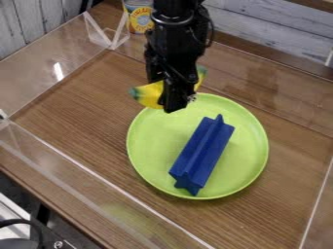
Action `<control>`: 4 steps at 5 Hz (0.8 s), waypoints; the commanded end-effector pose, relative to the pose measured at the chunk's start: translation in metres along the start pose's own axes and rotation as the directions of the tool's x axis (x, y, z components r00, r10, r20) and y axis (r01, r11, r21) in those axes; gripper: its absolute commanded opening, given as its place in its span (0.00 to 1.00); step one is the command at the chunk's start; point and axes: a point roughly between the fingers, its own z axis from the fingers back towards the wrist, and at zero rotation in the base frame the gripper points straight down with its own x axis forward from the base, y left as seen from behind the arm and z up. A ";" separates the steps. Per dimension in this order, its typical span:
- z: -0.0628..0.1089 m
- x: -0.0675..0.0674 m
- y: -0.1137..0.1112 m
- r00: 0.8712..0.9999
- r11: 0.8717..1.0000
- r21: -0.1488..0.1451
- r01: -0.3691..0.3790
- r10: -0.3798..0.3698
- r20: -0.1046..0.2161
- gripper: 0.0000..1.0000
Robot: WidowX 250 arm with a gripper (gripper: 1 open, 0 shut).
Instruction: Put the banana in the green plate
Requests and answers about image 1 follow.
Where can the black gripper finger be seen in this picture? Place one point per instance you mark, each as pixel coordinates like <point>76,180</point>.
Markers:
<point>155,69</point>
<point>175,94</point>

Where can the yellow labelled can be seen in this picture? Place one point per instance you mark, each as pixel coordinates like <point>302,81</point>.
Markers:
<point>138,10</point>

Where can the yellow toy banana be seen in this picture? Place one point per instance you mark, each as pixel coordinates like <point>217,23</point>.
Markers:
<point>147,94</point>

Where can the green round plate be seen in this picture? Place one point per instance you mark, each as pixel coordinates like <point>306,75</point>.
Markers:
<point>158,135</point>

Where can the clear acrylic tray wall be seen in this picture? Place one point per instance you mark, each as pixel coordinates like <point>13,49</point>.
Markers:
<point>67,113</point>

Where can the blue star-shaped block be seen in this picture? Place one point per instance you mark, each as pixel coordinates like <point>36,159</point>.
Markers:
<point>198,157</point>

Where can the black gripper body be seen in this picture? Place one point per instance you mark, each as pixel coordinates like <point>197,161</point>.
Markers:
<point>179,43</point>

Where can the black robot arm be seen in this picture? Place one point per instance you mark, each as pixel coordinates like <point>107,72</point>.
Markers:
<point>178,11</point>

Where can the black metal stand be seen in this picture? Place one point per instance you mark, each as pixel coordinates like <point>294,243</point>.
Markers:
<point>52,240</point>

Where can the clear acrylic triangle bracket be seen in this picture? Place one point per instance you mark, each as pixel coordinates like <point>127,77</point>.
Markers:
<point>106,37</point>

